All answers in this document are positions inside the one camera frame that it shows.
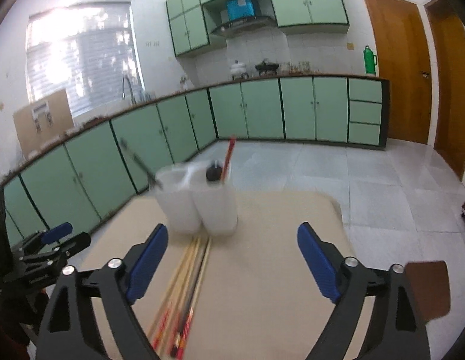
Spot red orange patterned chopstick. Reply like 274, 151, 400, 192
170, 236, 212, 359

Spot green lower kitchen cabinets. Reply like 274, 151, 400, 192
4, 76, 389, 244

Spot green kitchen cabinets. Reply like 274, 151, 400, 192
4, 76, 389, 244
166, 0, 350, 57

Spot kitchen faucet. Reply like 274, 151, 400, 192
122, 74, 137, 107

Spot green upper kitchen cabinets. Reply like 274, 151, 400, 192
166, 0, 350, 57

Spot brown wooden stool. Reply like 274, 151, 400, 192
405, 261, 452, 323

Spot red tipped bamboo chopstick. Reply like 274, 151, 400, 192
148, 236, 202, 357

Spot black chopstick in holder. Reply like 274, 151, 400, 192
119, 138, 164, 190

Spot black chopstick on table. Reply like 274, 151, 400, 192
169, 237, 212, 359

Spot left white plastic holder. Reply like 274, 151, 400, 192
153, 163, 202, 235

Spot white plastic holder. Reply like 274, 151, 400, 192
189, 161, 238, 236
153, 163, 202, 235

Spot cardboard sheet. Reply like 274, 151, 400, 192
13, 89, 74, 158

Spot right white plastic holder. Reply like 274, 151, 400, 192
189, 161, 238, 236

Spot beige table mat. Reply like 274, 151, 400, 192
74, 191, 355, 359

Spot black round utensil head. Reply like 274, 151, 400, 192
206, 160, 223, 182

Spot red chopstick in holder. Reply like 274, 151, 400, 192
220, 136, 237, 183

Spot window with blinds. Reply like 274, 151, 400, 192
25, 1, 144, 117

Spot white cooking pot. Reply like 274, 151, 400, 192
230, 60, 249, 80

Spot black wok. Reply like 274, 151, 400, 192
254, 59, 280, 77

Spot range hood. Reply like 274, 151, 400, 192
211, 16, 277, 39

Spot wooden door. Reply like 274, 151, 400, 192
365, 0, 432, 144
425, 0, 465, 178

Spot green thermos flask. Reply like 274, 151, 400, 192
364, 46, 378, 76

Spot blue box on hood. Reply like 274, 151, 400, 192
226, 0, 260, 20

